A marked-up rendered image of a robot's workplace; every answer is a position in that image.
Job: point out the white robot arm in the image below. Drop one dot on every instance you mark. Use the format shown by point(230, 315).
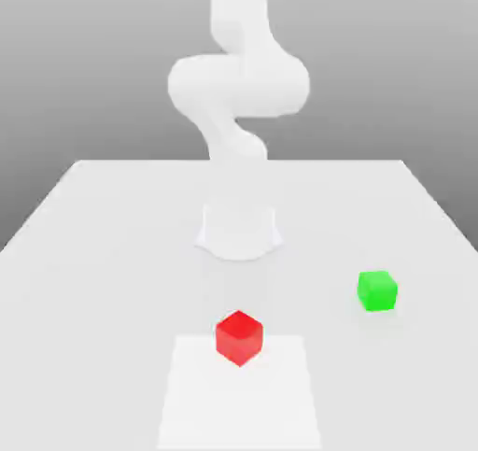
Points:
point(239, 85)

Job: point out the small red cube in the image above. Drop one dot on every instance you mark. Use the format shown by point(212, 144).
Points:
point(239, 337)

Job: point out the small green cube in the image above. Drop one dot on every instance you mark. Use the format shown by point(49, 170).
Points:
point(377, 290)

